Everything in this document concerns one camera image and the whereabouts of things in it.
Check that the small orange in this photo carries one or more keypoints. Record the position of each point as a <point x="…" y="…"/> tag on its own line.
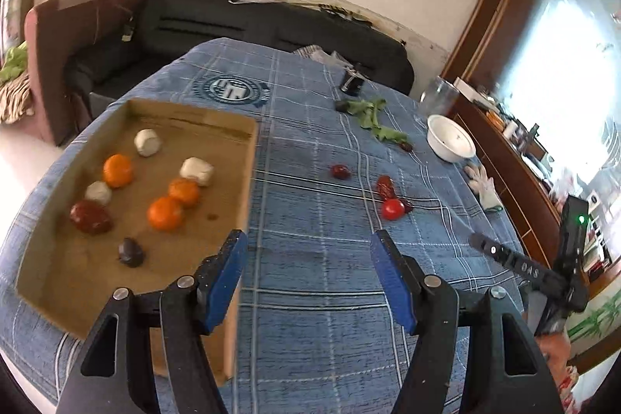
<point x="186" y="191"/>

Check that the white work glove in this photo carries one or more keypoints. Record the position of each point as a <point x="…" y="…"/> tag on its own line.
<point x="483" y="187"/>

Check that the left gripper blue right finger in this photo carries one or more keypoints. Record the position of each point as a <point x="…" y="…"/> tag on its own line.
<point x="399" y="284"/>

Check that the small black device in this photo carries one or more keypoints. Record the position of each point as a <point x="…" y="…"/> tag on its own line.
<point x="352" y="81"/>

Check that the large orange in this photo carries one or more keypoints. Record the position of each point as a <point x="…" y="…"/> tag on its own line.
<point x="165" y="214"/>

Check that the small dark date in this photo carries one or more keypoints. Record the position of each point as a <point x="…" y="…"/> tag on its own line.
<point x="408" y="206"/>

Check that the striped cloth pile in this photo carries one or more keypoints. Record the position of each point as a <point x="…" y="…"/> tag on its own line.
<point x="15" y="92"/>

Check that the blue plaid tablecloth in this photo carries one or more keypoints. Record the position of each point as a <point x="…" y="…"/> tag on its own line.
<point x="315" y="333"/>

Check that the large red date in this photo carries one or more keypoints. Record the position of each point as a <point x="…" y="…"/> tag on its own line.
<point x="90" y="217"/>

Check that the brown lumpy cake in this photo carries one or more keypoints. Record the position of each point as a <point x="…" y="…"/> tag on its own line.
<point x="98" y="192"/>

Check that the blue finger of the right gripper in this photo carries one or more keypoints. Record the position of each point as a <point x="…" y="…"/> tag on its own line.
<point x="496" y="251"/>

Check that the black charger block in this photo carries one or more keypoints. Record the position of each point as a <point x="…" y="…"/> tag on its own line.
<point x="342" y="106"/>

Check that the cardboard tray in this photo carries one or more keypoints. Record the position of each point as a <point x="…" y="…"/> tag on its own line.
<point x="68" y="275"/>

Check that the white bowl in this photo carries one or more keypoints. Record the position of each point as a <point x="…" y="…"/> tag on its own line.
<point x="449" y="140"/>

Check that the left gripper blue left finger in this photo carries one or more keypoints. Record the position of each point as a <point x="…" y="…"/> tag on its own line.
<point x="218" y="278"/>

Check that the wooden sideboard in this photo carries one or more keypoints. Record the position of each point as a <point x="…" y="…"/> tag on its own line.
<point x="554" y="68"/>

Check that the green leafy vegetable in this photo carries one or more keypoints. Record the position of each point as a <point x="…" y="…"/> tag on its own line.
<point x="367" y="114"/>

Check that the red tomato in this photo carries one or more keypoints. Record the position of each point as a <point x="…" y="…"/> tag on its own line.
<point x="392" y="209"/>

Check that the clear glass jar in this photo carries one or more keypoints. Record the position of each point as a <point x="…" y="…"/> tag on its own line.
<point x="438" y="97"/>

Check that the small dried date near greens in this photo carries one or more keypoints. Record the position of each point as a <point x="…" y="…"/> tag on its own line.
<point x="406" y="146"/>

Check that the black sofa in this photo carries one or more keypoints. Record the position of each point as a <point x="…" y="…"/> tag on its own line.
<point x="163" y="30"/>

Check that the white cake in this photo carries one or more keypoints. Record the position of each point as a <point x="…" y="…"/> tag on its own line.
<point x="147" y="142"/>
<point x="197" y="170"/>

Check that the orange in tray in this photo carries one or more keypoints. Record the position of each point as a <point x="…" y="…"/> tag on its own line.
<point x="117" y="171"/>

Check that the dark plum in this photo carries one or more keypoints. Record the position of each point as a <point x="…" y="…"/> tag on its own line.
<point x="130" y="253"/>

